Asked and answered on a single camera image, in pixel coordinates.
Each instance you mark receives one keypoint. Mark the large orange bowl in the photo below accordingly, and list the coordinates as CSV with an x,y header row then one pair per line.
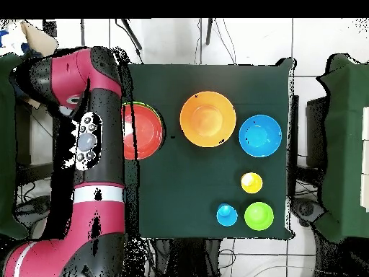
x,y
208,119

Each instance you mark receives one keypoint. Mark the wide red bowl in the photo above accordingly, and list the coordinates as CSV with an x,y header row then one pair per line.
x,y
147,132

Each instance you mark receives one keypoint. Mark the large green bowl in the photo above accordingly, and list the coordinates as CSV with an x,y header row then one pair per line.
x,y
144,104

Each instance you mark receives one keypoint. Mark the large blue bowl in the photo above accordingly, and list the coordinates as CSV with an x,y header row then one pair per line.
x,y
260,135

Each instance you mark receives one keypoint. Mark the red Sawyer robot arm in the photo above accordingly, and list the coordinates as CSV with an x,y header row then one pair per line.
x,y
101,213

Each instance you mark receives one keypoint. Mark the dark green table cloth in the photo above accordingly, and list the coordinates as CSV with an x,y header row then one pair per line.
x,y
201,179

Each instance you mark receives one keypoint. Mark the yellow cup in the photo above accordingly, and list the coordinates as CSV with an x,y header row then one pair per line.
x,y
253,184

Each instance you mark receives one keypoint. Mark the blue cup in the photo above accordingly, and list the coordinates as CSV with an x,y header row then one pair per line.
x,y
227,216

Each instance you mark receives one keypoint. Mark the small green bowl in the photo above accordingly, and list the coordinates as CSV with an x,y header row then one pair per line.
x,y
259,216

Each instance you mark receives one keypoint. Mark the black tripod leg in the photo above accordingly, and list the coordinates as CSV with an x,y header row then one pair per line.
x,y
132,36
209,31

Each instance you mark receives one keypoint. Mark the green cloth side table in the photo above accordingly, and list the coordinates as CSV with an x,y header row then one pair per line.
x,y
343,144
7,144

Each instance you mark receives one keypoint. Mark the white box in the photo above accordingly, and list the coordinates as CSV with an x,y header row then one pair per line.
x,y
366,158

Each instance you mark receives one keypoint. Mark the cardboard box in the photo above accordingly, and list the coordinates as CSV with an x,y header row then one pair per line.
x,y
40,40

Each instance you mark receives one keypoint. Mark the dark blue cloth bundle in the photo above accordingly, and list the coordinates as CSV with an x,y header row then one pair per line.
x,y
28,52

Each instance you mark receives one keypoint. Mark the black stool frame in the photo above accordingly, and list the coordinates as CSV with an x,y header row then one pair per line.
x,y
24,132

